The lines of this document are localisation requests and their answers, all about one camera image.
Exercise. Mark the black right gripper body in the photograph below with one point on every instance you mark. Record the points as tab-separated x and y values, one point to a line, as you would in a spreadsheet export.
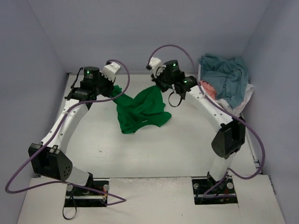
160	81

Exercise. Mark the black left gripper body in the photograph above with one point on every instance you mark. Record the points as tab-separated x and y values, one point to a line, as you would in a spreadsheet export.
107	87

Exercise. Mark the green t shirt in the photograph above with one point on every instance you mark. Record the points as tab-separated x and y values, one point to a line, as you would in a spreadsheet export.
146	108

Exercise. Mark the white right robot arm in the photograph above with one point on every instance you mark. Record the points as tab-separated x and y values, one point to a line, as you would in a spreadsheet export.
230	133

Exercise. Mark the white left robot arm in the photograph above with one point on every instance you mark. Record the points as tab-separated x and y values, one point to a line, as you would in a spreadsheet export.
52	161

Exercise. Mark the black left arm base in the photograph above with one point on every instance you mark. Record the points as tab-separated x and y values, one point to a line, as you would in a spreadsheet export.
82	198

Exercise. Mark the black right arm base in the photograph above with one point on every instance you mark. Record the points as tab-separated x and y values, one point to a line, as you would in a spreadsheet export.
222	194

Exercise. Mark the pink t shirt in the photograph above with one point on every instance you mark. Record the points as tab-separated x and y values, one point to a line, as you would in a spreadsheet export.
209	89

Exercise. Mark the grey-blue t shirt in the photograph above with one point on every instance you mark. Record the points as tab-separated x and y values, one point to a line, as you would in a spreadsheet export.
229	77

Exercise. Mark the white laundry basket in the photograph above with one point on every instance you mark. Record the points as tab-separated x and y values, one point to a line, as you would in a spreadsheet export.
201	87

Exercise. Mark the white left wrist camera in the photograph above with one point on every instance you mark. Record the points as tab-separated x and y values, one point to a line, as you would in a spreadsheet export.
110	70

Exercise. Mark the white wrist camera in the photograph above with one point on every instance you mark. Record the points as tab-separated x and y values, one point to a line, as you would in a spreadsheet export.
110	70
156	66

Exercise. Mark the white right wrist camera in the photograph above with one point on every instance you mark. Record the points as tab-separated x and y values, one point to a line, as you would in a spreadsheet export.
156	66

